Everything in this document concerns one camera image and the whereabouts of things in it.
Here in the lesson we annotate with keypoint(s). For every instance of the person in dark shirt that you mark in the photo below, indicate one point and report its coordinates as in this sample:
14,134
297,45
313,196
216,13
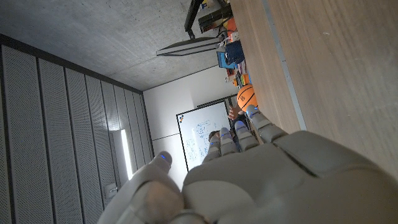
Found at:
237,116

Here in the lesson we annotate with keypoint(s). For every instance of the black monitor on arm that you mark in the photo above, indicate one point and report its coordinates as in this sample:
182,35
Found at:
189,43

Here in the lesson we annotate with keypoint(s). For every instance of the white wall socket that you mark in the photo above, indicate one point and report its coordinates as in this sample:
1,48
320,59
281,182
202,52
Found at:
111,189

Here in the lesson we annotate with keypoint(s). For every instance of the white whiteboard with black frame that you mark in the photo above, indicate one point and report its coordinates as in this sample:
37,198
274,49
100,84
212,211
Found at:
202,130

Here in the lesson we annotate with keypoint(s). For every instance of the orange basketball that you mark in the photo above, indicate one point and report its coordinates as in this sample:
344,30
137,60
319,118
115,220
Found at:
246,97

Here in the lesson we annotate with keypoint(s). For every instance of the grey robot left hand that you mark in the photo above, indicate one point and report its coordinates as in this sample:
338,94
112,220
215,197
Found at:
280,180

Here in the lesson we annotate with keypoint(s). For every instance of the orange box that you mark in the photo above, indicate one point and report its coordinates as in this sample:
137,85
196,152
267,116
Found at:
231,26

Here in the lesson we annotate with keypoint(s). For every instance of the black equipment case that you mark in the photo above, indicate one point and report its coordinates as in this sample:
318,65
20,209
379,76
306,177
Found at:
214,18

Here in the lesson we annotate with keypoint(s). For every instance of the dark blue bag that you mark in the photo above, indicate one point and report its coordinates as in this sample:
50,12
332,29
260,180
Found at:
234,52

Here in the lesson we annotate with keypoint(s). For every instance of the blue box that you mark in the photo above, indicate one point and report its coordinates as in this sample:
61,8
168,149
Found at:
222,60

